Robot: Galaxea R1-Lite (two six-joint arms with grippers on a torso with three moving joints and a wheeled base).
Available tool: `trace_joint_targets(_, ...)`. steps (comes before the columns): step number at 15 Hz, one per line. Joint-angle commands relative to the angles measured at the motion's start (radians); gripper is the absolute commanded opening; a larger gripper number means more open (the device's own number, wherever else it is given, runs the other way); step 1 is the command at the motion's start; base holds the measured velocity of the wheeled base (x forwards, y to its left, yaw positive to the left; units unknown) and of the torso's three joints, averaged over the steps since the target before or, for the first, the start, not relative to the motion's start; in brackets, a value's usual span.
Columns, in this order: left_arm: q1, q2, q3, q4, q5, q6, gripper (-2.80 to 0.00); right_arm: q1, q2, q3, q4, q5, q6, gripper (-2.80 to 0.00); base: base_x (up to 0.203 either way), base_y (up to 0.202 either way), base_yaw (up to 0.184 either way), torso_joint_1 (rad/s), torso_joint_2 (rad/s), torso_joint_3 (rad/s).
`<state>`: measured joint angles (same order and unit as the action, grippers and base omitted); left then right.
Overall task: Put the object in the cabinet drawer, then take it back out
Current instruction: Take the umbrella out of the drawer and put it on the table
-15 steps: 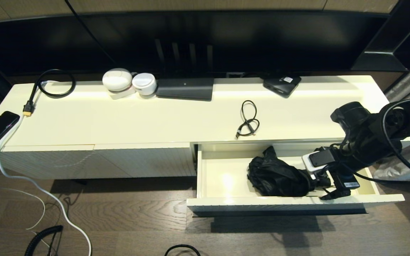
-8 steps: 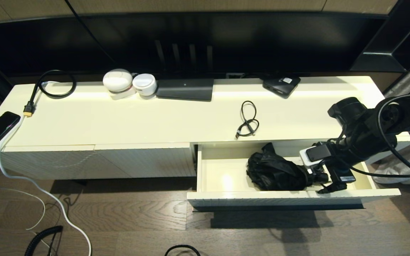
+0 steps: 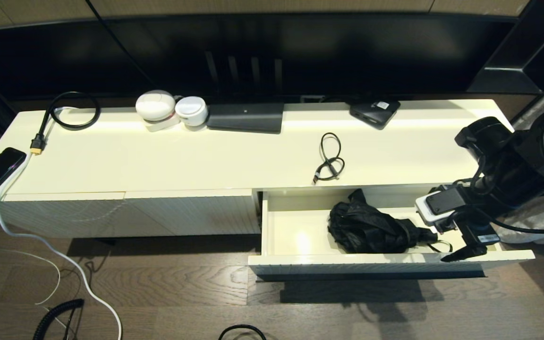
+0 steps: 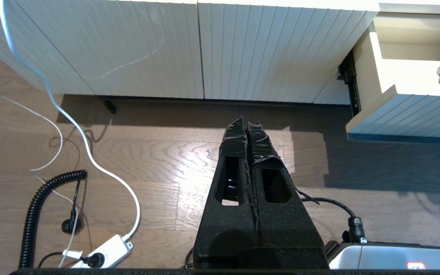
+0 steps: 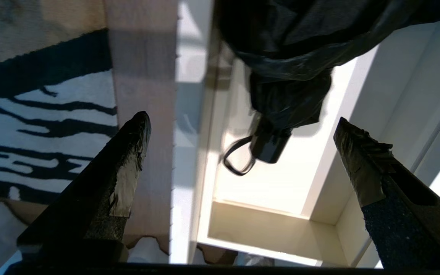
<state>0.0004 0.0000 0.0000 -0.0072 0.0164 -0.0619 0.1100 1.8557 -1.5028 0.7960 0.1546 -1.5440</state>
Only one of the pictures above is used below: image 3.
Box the black umbrella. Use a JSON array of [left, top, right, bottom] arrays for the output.
[[328, 189, 453, 255]]

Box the thin black metal rod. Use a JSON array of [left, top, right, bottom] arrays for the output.
[[255, 272, 486, 283]]

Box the thin black USB cable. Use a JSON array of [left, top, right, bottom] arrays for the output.
[[313, 132, 346, 185]]

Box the white ribbed drawer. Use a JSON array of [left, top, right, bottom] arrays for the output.
[[247, 186, 536, 283]]

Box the white TV cabinet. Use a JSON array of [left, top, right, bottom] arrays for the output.
[[0, 98, 537, 239]]

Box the beige card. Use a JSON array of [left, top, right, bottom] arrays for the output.
[[144, 117, 181, 133]]

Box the grey curtain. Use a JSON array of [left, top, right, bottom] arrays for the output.
[[496, 66, 544, 284]]

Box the small black box with label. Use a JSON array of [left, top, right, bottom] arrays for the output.
[[350, 99, 401, 130]]

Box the black television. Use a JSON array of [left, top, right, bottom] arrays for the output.
[[104, 14, 520, 105]]

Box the flat black router box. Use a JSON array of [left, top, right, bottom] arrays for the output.
[[206, 103, 285, 135]]

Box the small white round device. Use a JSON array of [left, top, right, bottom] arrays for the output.
[[175, 96, 209, 127]]

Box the large white round device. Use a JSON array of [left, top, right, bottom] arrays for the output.
[[136, 90, 177, 122]]

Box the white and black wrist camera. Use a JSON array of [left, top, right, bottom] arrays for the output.
[[415, 185, 468, 227]]

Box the black wall shelf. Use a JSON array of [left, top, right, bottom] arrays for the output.
[[466, 0, 544, 95]]

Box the black cable loop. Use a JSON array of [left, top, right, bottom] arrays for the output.
[[218, 324, 267, 340]]

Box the thin white cable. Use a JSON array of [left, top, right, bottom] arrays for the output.
[[0, 238, 61, 306]]

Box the black coiled cable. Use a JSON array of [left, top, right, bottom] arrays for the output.
[[33, 298, 85, 340]]

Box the black cable with yellow plug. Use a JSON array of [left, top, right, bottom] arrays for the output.
[[30, 92, 102, 155]]

